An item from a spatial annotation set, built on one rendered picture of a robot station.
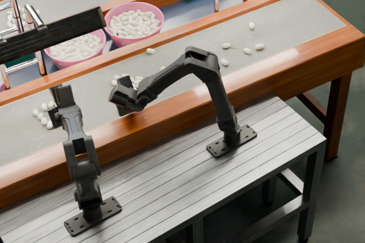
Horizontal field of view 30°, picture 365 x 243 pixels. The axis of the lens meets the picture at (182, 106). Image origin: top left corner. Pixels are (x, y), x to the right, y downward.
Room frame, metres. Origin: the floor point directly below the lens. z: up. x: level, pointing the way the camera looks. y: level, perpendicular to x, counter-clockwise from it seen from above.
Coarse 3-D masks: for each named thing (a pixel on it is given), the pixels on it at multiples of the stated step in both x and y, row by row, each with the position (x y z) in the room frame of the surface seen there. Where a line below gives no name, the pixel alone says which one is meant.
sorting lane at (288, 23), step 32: (288, 0) 2.53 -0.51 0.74; (224, 32) 2.32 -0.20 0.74; (256, 32) 2.31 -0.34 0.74; (288, 32) 2.30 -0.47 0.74; (320, 32) 2.29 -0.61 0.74; (128, 64) 2.14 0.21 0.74; (160, 64) 2.13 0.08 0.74; (32, 96) 1.98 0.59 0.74; (96, 96) 1.96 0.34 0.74; (160, 96) 1.94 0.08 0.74; (0, 128) 1.81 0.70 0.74; (32, 128) 1.80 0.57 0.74; (0, 160) 1.65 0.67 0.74
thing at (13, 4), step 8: (16, 0) 2.30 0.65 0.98; (0, 8) 2.27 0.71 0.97; (8, 8) 2.28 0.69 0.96; (16, 8) 2.29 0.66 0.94; (16, 16) 2.29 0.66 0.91; (16, 24) 2.29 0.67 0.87; (0, 32) 2.26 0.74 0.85; (8, 32) 2.27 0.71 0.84; (24, 56) 2.28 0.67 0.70; (32, 56) 2.29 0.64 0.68; (8, 64) 2.24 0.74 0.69
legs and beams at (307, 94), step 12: (336, 84) 2.21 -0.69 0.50; (348, 84) 2.21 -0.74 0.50; (300, 96) 2.43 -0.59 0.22; (312, 96) 2.40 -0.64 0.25; (336, 96) 2.20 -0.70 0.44; (312, 108) 2.34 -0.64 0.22; (324, 108) 2.31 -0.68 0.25; (336, 108) 2.19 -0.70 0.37; (324, 120) 2.26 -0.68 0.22; (336, 120) 2.19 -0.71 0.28; (324, 132) 2.23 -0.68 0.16; (336, 132) 2.20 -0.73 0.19; (336, 144) 2.20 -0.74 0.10; (324, 156) 2.21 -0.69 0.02; (336, 156) 2.21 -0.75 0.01
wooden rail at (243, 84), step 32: (352, 32) 2.25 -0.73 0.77; (256, 64) 2.07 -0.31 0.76; (288, 64) 2.06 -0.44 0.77; (320, 64) 2.11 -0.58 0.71; (352, 64) 2.19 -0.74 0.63; (192, 96) 1.90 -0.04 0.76; (256, 96) 1.97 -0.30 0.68; (288, 96) 2.04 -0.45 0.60; (96, 128) 1.76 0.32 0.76; (128, 128) 1.75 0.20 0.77; (160, 128) 1.77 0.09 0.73; (32, 160) 1.62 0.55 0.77; (64, 160) 1.61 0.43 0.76; (0, 192) 1.49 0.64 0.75; (32, 192) 1.54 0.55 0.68
